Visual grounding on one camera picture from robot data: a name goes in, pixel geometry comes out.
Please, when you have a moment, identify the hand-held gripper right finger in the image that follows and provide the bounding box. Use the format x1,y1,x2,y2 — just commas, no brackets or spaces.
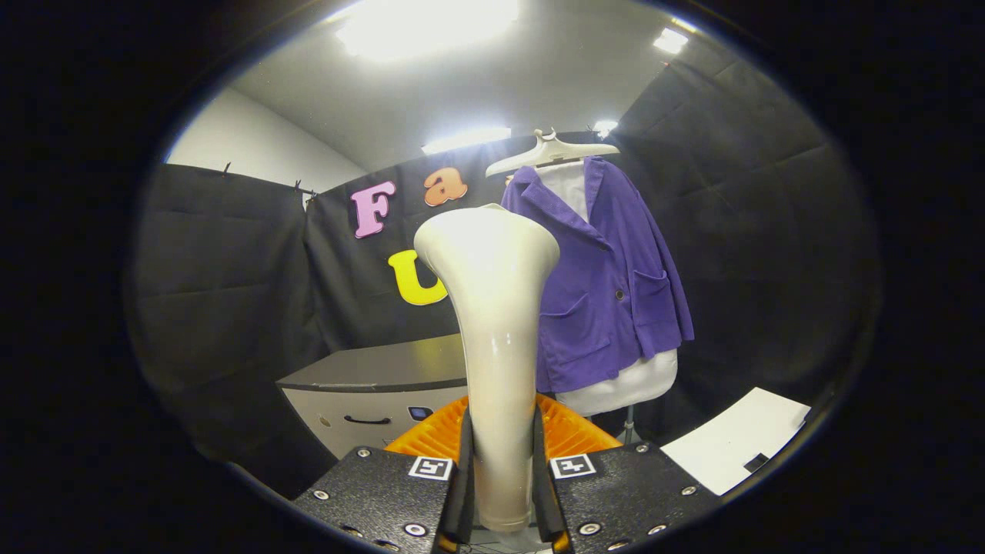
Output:
533,394,720,553

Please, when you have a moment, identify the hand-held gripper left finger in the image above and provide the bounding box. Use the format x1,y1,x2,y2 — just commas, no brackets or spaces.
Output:
292,395,474,553

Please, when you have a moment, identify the white garment steamer head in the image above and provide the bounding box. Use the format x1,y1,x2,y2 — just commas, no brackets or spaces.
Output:
413,204,561,533

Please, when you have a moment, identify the purple corduroy jacket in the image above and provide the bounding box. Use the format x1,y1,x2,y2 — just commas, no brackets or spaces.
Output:
501,156,695,393

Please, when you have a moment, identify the white clothes hanger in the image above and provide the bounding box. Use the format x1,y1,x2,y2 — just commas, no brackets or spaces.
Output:
485,128,620,179

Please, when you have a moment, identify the white mannequin torso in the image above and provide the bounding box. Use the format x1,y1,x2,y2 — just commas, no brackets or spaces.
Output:
536,160,679,417

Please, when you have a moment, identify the grey drawer cabinet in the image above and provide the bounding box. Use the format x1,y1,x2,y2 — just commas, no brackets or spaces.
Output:
277,333,470,460

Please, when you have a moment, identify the white board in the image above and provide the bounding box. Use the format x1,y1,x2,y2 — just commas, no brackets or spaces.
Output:
662,387,811,496

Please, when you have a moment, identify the long strip ceiling light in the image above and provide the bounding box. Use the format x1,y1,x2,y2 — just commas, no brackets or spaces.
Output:
422,127,512,155

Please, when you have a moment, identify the large round ceiling light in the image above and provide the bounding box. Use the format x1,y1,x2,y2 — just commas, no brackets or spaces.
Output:
336,0,520,62

